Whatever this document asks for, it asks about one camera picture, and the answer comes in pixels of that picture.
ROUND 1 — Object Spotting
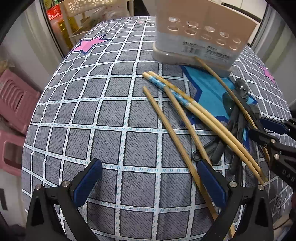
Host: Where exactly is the dark grey plastic spoon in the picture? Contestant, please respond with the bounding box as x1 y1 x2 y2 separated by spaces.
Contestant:
229 78 249 182

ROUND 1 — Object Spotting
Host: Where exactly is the dark green plastic spoon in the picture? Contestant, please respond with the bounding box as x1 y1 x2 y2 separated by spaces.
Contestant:
211 93 239 164

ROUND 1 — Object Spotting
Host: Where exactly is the dark plastic utensil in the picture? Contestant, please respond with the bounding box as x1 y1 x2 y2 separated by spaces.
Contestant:
192 139 219 162

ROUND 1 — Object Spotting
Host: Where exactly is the pink plastic stool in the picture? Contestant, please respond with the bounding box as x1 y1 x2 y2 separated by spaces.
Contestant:
1 69 41 176

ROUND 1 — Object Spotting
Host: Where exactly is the grey checked tablecloth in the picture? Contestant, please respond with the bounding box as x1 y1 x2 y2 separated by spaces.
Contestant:
21 15 293 241

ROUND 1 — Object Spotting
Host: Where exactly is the beige utensil holder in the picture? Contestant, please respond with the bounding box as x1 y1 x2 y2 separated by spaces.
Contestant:
152 1 256 78

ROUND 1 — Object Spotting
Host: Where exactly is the beige perforated storage cart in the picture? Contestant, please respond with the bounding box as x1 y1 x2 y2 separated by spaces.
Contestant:
59 0 134 45

